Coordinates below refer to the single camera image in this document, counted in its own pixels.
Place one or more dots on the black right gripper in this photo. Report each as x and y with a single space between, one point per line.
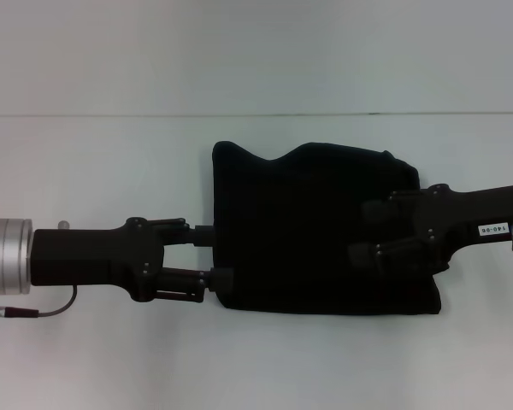
474 218

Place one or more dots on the white number label sticker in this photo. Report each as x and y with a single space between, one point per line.
493 229

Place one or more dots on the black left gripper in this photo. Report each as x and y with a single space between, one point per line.
98 258

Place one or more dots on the black shirt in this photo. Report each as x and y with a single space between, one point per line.
290 239

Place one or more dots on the small silver gripper plug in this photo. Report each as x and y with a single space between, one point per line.
63 224

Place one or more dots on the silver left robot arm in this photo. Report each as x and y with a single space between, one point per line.
6 256

